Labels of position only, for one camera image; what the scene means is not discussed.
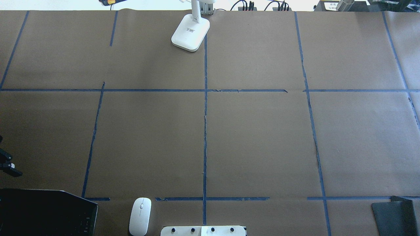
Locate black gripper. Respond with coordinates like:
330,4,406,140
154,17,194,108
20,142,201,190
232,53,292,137
0,148,23,177

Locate white computer mouse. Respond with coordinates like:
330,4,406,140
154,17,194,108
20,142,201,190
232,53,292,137
129,197,151,236

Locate black mouse pad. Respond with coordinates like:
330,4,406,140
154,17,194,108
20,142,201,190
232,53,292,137
371,196,419,236

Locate brown paper table cover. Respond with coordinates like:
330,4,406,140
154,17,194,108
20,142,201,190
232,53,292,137
0,9,420,236

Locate grey laptop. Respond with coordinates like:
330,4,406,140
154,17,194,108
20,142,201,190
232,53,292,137
1,188,98,236

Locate white pillar mount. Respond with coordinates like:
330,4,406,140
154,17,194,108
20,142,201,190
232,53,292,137
160,225,247,236

